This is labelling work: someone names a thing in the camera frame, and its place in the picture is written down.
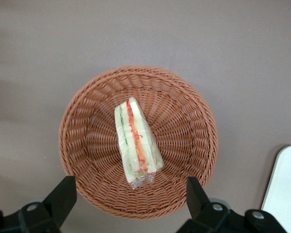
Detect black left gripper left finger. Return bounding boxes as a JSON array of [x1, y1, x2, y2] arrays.
[[18, 176, 78, 233]]

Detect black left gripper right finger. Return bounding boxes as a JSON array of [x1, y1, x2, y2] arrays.
[[177, 176, 233, 233]]

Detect round brown wicker basket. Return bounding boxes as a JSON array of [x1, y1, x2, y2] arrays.
[[59, 65, 219, 220]]

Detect beige plastic tray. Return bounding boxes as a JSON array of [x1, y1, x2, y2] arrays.
[[260, 145, 291, 233]]

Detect triangle sandwich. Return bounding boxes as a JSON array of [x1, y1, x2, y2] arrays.
[[114, 96, 165, 190]]

